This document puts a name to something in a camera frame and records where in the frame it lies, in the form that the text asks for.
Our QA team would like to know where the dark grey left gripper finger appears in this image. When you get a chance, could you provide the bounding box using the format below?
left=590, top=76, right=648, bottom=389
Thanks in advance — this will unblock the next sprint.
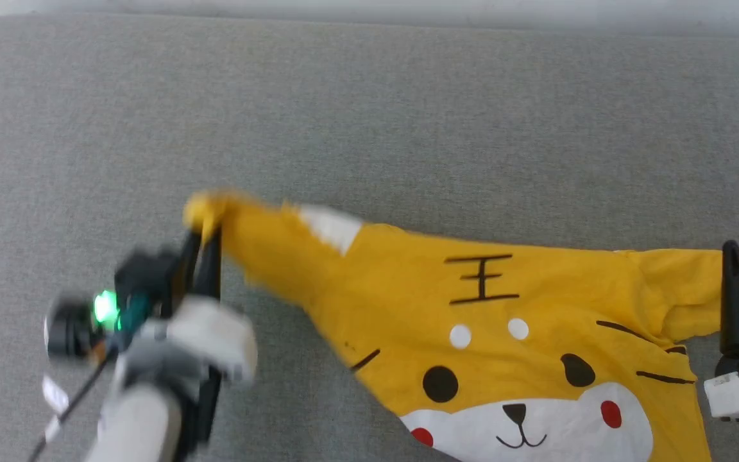
left=177, top=231, right=203, bottom=302
left=196, top=225, right=223, bottom=302

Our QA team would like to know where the teal cable connector plug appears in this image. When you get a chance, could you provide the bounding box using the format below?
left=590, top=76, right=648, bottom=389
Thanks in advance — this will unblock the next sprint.
left=116, top=292, right=153, bottom=331

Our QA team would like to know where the yellow tiger face shirt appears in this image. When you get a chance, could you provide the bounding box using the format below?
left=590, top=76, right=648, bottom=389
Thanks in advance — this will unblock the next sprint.
left=182, top=189, right=739, bottom=462

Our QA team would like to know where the white cable label tag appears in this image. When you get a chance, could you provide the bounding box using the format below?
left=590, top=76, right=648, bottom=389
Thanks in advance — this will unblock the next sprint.
left=41, top=375, right=71, bottom=413

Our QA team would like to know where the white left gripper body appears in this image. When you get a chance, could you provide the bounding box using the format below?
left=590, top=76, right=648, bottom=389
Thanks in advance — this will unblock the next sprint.
left=44, top=290, right=259, bottom=450

